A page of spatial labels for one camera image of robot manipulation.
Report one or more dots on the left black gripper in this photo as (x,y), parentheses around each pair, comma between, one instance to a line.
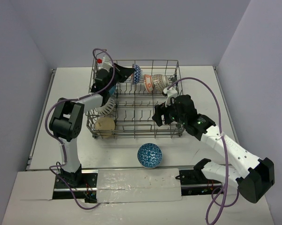
(115,74)

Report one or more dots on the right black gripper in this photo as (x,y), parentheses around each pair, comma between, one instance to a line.
(159,110)

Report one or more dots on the red patterned bowl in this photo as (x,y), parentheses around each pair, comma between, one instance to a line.
(136,76)

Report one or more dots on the plain blue bowl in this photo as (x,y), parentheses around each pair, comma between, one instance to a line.
(112,90)

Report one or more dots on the grey wire dish rack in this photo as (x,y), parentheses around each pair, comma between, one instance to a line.
(134,106)

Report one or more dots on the orange floral bowl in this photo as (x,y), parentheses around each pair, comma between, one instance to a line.
(149,85)

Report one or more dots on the grey patterned bowl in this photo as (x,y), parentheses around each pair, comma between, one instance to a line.
(160,82)

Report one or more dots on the blue patterned bowl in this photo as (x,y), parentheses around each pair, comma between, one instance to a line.
(149,155)

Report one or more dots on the yellow bowl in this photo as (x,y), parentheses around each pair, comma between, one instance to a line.
(104,127)

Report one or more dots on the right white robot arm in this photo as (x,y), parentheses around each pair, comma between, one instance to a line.
(250,175)

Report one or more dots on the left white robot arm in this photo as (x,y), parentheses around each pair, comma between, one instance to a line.
(66,122)

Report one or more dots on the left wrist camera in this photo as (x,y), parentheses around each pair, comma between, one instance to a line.
(104,62)

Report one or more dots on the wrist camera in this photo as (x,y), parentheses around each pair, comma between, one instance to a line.
(169,93)
(104,62)

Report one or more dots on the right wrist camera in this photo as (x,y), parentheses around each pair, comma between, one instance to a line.
(169,93)

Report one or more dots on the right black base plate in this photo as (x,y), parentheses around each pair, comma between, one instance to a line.
(194,183)

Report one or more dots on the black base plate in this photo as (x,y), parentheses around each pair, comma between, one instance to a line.
(194,183)
(85,189)

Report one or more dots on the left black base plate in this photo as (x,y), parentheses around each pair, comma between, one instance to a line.
(85,189)

